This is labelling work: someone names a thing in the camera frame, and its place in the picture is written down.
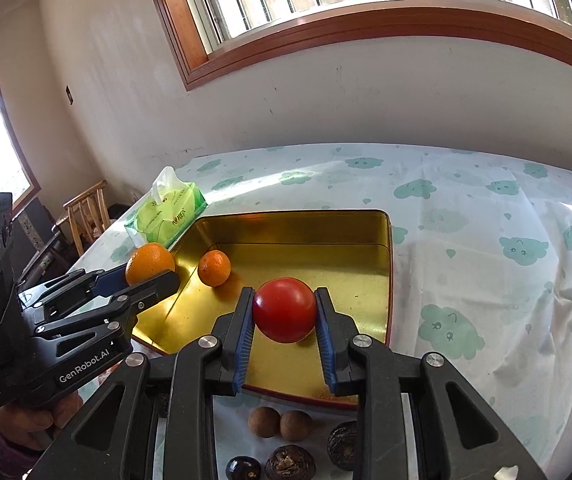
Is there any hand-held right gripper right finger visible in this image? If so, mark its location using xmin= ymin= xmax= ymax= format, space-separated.
xmin=313 ymin=287 xmax=549 ymax=480

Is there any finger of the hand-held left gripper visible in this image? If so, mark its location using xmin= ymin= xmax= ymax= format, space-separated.
xmin=18 ymin=267 xmax=132 ymax=320
xmin=32 ymin=269 xmax=181 ymax=343

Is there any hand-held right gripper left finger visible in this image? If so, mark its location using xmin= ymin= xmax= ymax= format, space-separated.
xmin=28 ymin=287 xmax=257 ymax=480

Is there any large orange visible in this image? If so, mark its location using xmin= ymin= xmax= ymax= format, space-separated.
xmin=125 ymin=242 xmax=177 ymax=287

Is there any small orange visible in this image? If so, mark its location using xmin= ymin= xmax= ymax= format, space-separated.
xmin=197 ymin=249 xmax=232 ymax=287

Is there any red tomato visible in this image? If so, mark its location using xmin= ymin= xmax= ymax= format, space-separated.
xmin=252 ymin=277 xmax=318 ymax=345

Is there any brown longan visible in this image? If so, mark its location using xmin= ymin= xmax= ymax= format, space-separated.
xmin=247 ymin=406 xmax=281 ymax=439
xmin=279 ymin=410 xmax=313 ymax=442

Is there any gold metal tin tray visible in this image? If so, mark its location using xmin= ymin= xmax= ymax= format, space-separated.
xmin=131 ymin=210 xmax=394 ymax=408

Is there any person's left hand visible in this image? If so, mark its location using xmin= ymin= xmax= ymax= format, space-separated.
xmin=0 ymin=392 xmax=85 ymax=453

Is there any wooden chair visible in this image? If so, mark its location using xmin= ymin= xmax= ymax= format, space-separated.
xmin=62 ymin=180 xmax=112 ymax=256

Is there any dark cabinet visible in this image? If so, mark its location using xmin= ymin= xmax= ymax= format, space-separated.
xmin=11 ymin=197 xmax=74 ymax=286

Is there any green tissue pack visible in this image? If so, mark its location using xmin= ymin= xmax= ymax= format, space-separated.
xmin=123 ymin=166 xmax=208 ymax=250

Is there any shiny dark water chestnut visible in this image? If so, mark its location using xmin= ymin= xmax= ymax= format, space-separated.
xmin=225 ymin=456 xmax=262 ymax=480

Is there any cloud-printed white tablecloth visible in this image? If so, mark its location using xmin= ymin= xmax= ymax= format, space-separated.
xmin=68 ymin=142 xmax=572 ymax=480

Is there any wooden-framed barred window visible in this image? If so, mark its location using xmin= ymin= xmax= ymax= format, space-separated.
xmin=140 ymin=0 xmax=572 ymax=92

